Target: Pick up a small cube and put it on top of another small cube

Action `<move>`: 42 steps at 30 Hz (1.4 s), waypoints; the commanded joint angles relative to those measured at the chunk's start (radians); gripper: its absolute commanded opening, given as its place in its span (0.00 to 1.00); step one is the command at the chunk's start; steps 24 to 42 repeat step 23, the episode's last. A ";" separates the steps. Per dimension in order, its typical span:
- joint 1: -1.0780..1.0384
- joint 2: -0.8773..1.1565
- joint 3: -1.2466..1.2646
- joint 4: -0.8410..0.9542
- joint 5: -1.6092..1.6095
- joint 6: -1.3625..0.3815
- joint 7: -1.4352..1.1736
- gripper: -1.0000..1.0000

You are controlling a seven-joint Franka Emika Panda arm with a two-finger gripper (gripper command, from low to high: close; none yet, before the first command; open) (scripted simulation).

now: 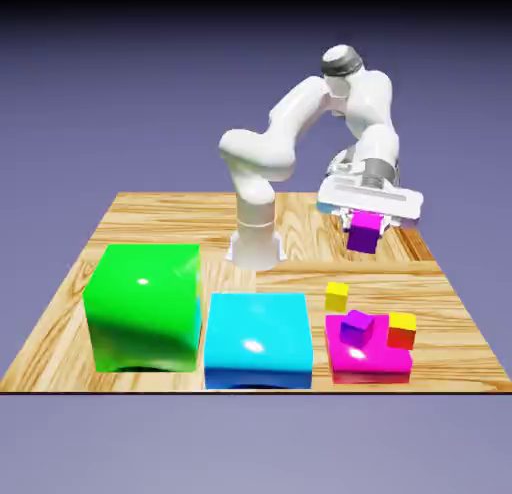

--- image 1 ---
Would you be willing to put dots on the small red cube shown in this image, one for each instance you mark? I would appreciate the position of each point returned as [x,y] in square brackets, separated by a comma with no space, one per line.
[401,330]

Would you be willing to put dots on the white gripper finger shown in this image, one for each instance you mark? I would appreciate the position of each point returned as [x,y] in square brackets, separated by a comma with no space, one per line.
[386,224]
[345,218]

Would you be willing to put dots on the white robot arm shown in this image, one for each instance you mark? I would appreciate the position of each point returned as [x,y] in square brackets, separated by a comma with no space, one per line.
[260,150]

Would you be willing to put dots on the small magenta cube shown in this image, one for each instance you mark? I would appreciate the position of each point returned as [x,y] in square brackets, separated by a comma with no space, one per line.
[364,233]

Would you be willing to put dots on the large magenta box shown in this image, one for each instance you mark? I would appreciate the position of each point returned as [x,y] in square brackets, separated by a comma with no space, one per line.
[370,360]

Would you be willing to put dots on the small purple cube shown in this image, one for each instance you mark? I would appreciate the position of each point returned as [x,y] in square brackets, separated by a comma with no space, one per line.
[356,328]

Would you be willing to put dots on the small yellow cube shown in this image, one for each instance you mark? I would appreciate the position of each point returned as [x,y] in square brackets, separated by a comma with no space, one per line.
[336,297]

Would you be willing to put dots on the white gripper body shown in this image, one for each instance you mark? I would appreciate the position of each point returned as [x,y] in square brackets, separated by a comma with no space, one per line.
[372,200]

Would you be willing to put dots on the large green box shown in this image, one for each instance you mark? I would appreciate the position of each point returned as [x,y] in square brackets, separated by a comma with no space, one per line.
[140,306]

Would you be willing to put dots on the large cyan box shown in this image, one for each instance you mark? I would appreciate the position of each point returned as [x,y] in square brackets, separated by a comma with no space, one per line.
[258,338]

